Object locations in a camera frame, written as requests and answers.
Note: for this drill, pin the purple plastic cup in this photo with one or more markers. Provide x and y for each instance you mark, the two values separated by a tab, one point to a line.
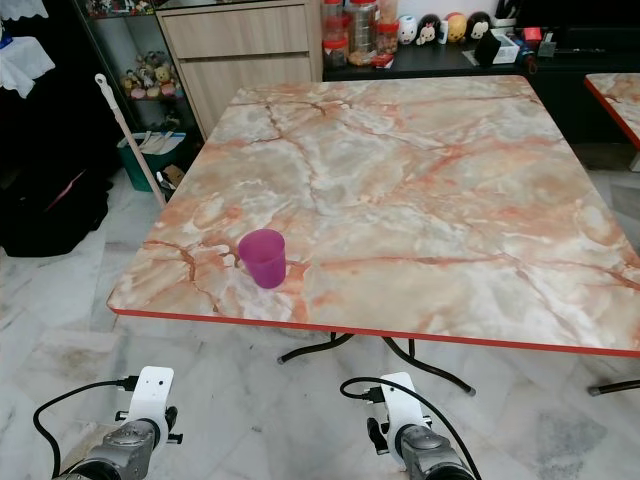
264	260

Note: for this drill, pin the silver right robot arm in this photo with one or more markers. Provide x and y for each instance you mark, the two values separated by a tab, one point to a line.
435	458

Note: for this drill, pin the black bag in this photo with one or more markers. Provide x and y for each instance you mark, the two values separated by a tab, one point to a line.
50	215

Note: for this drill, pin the small black waste bin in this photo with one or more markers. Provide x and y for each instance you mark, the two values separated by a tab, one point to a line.
172	178

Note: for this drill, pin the green plastic bin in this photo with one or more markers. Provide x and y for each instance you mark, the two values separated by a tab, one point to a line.
138	165

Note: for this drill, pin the beige teddy plush toy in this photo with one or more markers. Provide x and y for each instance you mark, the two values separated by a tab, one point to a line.
150	75

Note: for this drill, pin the light wooden drawer cabinet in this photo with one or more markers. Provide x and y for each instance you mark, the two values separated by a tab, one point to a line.
240	55

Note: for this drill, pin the black sideboard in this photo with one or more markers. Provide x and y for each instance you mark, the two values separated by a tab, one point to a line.
550	90

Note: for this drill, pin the small red-lidded plastic jar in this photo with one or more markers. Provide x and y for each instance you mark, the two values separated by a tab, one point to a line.
333	52

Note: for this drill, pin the white lace cloth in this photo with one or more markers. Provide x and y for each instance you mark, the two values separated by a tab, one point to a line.
22	62

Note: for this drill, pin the tall clear snack jar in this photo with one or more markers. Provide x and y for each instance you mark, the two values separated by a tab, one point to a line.
361	32

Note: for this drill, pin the white plush toy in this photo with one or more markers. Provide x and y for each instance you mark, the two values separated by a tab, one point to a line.
407	30

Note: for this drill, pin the black and white box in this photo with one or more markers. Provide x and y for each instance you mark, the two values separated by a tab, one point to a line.
500	47

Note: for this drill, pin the black mouse plush toy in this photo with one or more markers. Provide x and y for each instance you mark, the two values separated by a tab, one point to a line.
429	30
479	26

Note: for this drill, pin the yellow plush toy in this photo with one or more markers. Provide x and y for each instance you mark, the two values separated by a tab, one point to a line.
456	27

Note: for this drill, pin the small red box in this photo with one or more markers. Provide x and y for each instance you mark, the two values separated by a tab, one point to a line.
532	34

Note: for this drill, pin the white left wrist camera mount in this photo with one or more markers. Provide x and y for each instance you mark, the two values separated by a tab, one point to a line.
150	392

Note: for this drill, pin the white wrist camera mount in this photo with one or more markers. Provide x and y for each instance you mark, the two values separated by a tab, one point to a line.
400	400
150	392

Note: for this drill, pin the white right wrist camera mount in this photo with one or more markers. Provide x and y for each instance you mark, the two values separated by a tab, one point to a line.
400	400

